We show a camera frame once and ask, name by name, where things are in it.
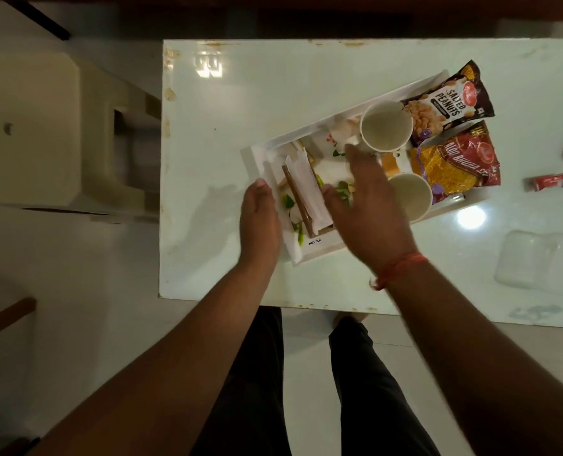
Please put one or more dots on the white paper cup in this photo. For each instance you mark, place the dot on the white paper cup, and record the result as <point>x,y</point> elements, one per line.
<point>385,127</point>
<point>416,197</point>

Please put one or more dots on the small orange sachet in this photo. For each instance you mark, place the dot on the small orange sachet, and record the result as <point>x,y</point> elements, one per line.
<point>389,165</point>

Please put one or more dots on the white floral serving tray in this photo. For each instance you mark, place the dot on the white floral serving tray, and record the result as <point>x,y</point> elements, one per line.
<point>329,137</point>

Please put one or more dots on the beige plastic stool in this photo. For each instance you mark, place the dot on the beige plastic stool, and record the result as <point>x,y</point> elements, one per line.
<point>34,132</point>

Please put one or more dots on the red thread wristband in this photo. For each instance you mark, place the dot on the red thread wristband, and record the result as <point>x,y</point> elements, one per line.
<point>397,266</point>

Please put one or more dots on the person's left forearm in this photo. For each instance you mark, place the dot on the person's left forearm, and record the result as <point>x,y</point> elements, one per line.
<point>167,375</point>

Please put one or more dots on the clear plastic container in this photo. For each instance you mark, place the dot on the clear plastic container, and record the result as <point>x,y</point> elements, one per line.
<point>537,261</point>

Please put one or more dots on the person's leg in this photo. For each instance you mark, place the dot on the person's leg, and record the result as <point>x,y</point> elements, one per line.
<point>371,398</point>
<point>255,384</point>

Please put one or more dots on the person's right hand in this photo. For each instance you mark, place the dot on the person's right hand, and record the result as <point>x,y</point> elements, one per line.
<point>376,218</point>

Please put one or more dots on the person's left leg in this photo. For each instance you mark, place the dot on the person's left leg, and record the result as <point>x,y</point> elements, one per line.
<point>255,384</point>

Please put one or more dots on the red yellow snack packet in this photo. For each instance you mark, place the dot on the red yellow snack packet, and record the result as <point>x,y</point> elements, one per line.
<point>461,163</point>

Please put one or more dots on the person's left hand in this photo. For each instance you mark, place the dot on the person's left hand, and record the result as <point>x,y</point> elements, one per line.
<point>260,227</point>

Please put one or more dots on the person's right thumb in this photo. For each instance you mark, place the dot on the person's right thumb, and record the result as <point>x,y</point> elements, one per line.
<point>334,194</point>

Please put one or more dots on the dark brown peanut packet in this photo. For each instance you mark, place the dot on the dark brown peanut packet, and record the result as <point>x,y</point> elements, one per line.
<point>452,102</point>

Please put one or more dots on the person's right forearm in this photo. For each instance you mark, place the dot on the person's right forearm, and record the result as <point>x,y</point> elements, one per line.
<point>490,375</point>

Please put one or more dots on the person's left fingers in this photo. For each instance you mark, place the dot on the person's left fingers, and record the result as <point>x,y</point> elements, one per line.
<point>261,186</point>

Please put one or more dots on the person's right leg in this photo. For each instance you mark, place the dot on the person's right leg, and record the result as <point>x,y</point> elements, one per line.
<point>371,398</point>

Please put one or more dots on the red sachet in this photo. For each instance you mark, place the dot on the red sachet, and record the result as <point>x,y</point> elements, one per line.
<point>552,181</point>

